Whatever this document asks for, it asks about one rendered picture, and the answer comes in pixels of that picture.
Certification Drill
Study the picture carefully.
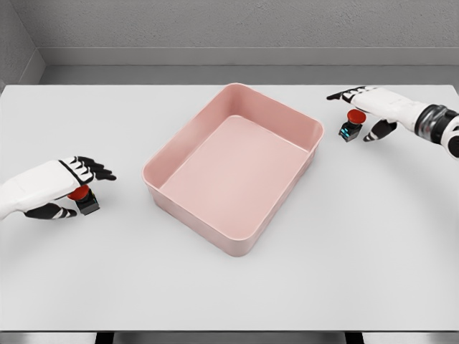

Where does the red button industrial switch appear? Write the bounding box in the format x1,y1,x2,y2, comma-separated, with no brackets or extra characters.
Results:
68,186,100,216
339,109,367,143

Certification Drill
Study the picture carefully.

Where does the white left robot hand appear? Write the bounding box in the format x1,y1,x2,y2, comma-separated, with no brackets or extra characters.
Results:
14,155,118,221

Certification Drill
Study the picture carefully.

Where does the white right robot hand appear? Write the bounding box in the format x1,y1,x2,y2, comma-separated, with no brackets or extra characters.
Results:
326,85,408,143

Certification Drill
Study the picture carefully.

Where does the pink rectangular plastic basket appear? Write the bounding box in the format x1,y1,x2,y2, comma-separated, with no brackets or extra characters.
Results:
141,82,326,258

